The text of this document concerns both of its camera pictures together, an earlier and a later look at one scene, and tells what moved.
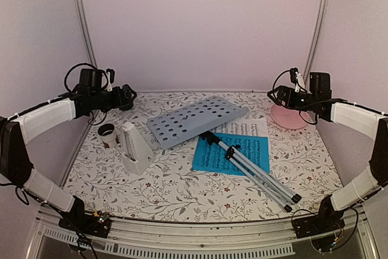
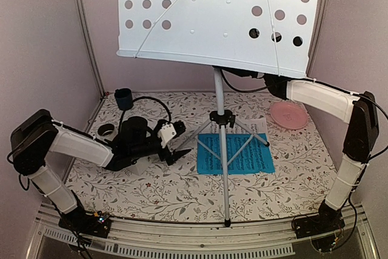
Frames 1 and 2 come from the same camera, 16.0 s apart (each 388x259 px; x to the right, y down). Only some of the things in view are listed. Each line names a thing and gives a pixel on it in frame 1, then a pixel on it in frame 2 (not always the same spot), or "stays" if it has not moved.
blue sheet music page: x=213 y=158 stays
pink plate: x=288 y=117 stays
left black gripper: x=119 y=100 → x=166 y=156
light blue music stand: x=193 y=119 → x=261 y=19
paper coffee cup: x=108 y=134 stays
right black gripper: x=282 y=90 → x=244 y=72
